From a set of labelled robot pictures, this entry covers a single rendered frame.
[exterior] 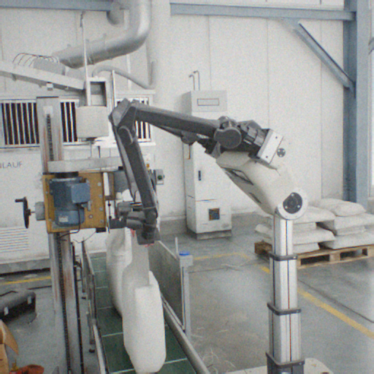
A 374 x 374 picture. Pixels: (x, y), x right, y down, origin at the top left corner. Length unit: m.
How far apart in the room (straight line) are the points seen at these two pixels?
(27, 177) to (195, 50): 3.28
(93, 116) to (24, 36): 4.46
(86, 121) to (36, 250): 3.24
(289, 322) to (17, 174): 3.76
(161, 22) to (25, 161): 2.40
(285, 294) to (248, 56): 5.51
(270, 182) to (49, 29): 5.23
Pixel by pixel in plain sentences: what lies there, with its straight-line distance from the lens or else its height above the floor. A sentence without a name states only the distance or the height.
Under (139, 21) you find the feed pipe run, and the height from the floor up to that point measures 2.74.
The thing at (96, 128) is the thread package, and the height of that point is 1.57.
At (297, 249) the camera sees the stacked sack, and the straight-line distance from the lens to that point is 4.97.
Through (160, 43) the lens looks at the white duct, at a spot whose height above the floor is 2.70.
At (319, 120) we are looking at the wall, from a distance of 7.72.
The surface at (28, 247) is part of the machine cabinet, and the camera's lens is 5.26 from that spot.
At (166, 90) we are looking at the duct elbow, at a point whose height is 2.11.
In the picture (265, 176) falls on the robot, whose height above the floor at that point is 1.34.
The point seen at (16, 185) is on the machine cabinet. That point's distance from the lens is 5.15.
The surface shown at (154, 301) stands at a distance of 2.08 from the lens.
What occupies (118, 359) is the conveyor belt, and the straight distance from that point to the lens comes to 2.39.
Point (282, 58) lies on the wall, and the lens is 7.45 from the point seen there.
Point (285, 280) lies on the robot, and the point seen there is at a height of 0.83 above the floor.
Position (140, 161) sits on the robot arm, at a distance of 1.62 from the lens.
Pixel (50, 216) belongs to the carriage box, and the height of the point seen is 1.11.
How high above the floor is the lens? 1.51
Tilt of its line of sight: 7 degrees down
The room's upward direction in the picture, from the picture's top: 3 degrees counter-clockwise
